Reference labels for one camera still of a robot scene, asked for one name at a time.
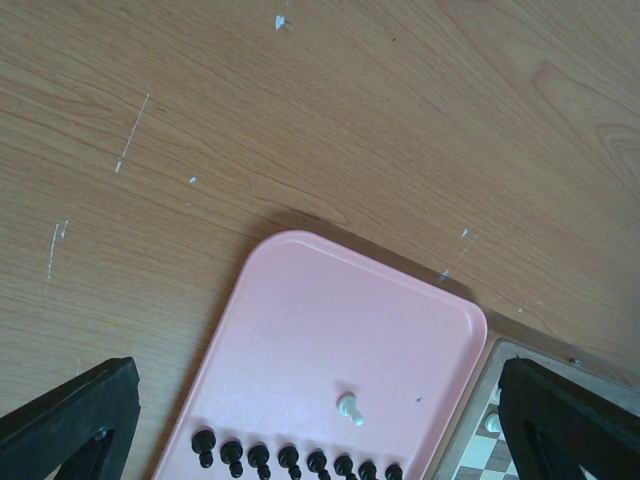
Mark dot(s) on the pink plastic tray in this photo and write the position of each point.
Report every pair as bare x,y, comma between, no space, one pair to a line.
309,321

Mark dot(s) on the white chess pawn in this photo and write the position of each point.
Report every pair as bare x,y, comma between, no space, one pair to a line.
492,423
348,407

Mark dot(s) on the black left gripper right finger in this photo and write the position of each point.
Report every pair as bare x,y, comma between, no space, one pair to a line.
556,429

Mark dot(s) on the wooden chess board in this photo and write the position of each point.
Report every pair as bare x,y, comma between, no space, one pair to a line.
473,452

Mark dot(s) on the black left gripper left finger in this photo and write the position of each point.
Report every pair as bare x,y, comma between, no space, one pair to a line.
82,429

